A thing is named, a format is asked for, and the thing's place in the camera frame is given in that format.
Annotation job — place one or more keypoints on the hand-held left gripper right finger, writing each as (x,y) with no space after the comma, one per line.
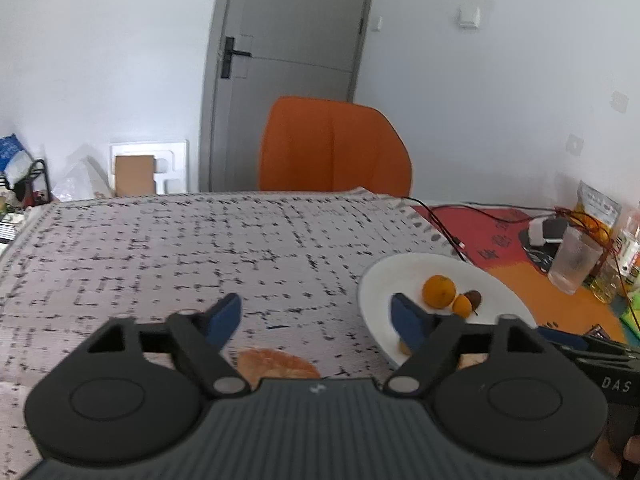
(407,320)

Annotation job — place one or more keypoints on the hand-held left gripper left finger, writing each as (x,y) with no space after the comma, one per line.
(225,317)

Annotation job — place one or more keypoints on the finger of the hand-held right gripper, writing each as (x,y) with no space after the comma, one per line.
(562,336)
(607,355)

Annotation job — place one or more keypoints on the large orange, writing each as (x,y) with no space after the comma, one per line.
(439,290)

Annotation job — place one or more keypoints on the white ceramic bowl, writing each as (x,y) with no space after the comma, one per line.
(380,285)

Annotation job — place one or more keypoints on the round bread roll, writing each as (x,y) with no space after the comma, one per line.
(277,362)

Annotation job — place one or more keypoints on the person's right hand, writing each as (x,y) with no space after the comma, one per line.
(602,457)

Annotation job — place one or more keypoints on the small dark packet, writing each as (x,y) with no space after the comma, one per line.
(597,332)

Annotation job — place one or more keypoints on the yellow oil bottle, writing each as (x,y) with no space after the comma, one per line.
(607,280)

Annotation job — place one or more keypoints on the clear plastic cup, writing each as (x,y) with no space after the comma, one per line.
(575,260)

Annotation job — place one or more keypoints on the patterned white tablecloth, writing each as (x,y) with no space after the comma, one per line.
(175,245)

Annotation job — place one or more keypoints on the white black charger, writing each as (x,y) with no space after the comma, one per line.
(545,232)

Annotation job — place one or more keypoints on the red orange table mat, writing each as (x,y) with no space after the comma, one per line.
(500,240)

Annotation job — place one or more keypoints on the clear plastic bottle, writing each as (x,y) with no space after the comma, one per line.
(632,240)

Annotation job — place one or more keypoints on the printed snack bag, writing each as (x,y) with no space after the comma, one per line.
(600,202)

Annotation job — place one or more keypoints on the white foam packaging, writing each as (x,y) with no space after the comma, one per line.
(175,160)

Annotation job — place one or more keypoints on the brown cardboard piece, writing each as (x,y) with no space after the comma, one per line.
(134,175)

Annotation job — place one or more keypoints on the orange chair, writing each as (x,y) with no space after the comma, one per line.
(332,145)

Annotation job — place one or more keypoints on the clear plastic bag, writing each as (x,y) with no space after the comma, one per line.
(82,180)

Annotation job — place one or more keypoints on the black shoe rack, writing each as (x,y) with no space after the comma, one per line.
(40,180)

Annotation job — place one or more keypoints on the blue plastic bag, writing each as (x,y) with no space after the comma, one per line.
(12,157)

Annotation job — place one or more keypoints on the grey door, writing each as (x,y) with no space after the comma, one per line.
(290,10)

